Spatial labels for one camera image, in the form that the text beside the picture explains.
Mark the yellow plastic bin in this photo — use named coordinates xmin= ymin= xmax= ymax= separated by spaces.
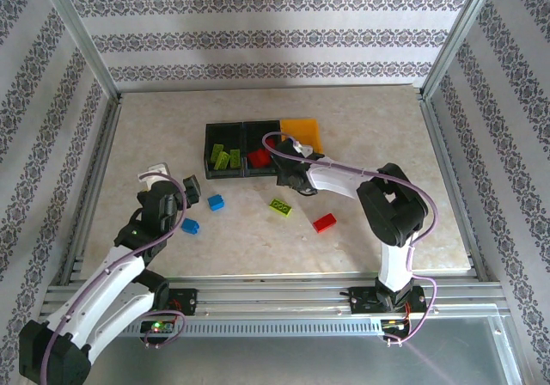
xmin=279 ymin=118 xmax=324 ymax=154

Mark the black plastic bin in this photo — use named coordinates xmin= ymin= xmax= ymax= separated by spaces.
xmin=242 ymin=119 xmax=283 ymax=178
xmin=204 ymin=121 xmax=247 ymax=181

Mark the grey metal sheet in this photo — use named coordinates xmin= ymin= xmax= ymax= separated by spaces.
xmin=42 ymin=335 xmax=516 ymax=385

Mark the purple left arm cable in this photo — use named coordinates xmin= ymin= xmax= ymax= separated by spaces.
xmin=40 ymin=170 xmax=188 ymax=384

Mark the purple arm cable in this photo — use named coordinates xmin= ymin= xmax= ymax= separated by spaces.
xmin=261 ymin=131 xmax=439 ymax=347
xmin=40 ymin=170 xmax=188 ymax=384

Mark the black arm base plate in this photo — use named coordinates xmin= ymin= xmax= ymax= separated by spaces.
xmin=166 ymin=288 xmax=199 ymax=317
xmin=350 ymin=284 xmax=427 ymax=316

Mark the aluminium side rail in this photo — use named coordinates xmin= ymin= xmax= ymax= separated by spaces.
xmin=418 ymin=95 xmax=491 ymax=281
xmin=59 ymin=95 xmax=125 ymax=283

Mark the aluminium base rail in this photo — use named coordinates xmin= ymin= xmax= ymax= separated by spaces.
xmin=40 ymin=272 xmax=512 ymax=317

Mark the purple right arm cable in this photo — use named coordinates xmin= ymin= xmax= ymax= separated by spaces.
xmin=261 ymin=131 xmax=439 ymax=347

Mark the grey slotted cable duct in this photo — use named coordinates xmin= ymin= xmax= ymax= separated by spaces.
xmin=58 ymin=318 xmax=386 ymax=339

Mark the aluminium frame post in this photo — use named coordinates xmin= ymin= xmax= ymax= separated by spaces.
xmin=36 ymin=0 xmax=122 ymax=101
xmin=419 ymin=0 xmax=502 ymax=101

